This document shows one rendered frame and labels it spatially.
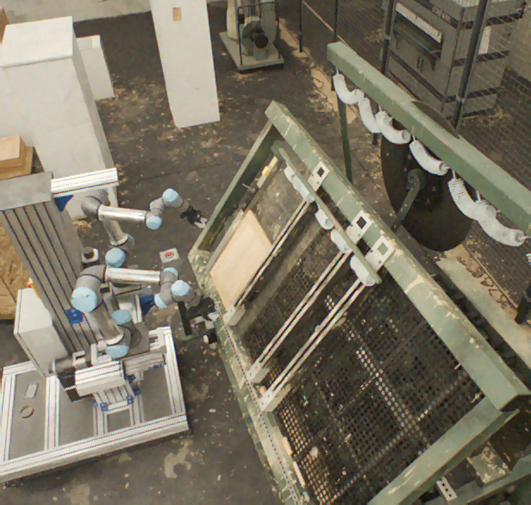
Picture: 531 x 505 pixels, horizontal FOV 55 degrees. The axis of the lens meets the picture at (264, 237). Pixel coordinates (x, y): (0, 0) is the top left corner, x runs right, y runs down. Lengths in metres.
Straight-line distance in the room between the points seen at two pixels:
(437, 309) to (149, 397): 2.38
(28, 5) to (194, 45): 5.02
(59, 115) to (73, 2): 5.94
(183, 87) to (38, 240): 4.23
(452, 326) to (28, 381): 3.16
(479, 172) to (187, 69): 4.78
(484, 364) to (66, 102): 4.08
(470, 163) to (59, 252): 2.00
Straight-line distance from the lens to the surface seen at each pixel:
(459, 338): 2.08
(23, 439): 4.06
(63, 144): 5.23
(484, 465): 2.84
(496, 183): 2.28
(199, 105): 6.80
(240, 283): 3.27
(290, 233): 2.88
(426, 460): 2.24
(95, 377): 3.18
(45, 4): 10.90
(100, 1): 10.84
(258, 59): 8.08
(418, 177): 2.75
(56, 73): 4.91
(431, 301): 2.16
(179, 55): 6.49
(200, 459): 3.86
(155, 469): 3.89
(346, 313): 2.50
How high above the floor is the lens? 3.50
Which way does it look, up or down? 43 degrees down
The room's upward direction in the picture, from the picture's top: 4 degrees counter-clockwise
